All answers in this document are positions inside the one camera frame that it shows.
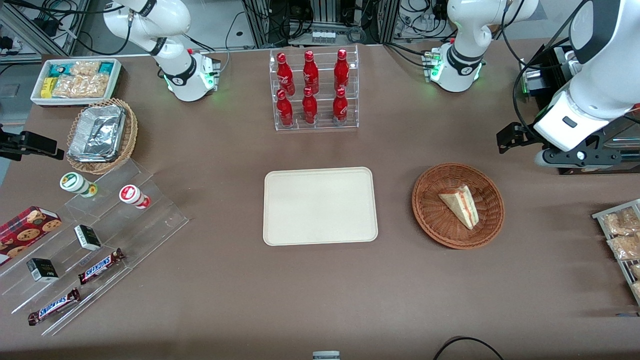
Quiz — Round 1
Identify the clear acrylic stepped stand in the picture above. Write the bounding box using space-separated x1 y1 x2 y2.
0 159 190 337

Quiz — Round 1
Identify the snickers chocolate bar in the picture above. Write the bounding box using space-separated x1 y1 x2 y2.
78 248 126 286
27 287 81 327

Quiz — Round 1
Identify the light oval wicker basket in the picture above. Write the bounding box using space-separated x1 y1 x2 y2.
66 98 139 175

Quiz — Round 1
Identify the red cookie box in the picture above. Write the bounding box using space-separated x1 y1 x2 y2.
0 206 63 267

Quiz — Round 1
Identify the black food warmer cabinet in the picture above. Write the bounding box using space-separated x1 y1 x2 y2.
519 44 640 176

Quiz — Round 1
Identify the beige rectangular tray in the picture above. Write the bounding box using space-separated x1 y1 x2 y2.
263 167 379 247

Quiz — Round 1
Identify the silver foil tray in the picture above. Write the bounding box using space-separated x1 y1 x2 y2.
68 104 126 163

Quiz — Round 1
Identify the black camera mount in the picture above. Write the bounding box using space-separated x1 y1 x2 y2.
0 125 65 162

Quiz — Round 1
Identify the triangular sandwich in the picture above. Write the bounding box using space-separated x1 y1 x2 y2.
438 185 480 231

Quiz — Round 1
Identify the clear cracker bag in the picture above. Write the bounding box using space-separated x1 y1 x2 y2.
70 60 101 77
52 74 110 99

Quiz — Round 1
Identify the brown round wicker basket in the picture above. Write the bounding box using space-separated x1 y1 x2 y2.
412 162 505 250

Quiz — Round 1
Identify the red capped drink bottle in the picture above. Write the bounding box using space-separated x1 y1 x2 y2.
119 184 151 210

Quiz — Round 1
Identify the black cable loop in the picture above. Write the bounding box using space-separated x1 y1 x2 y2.
432 336 506 360

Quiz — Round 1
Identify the small dark green box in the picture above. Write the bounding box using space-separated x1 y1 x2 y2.
26 258 60 283
74 224 103 251

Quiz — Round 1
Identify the clear acrylic bottle rack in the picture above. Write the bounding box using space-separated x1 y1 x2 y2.
269 44 360 132

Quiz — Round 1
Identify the green lid yogurt cup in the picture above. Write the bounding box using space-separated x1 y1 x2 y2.
59 172 98 198

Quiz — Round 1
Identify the white rectangular snack bin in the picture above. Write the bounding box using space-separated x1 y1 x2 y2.
30 58 123 107

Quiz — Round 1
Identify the red cola bottle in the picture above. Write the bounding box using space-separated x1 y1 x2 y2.
276 52 296 97
303 50 320 95
333 87 349 123
334 48 350 92
302 87 318 125
276 89 294 127

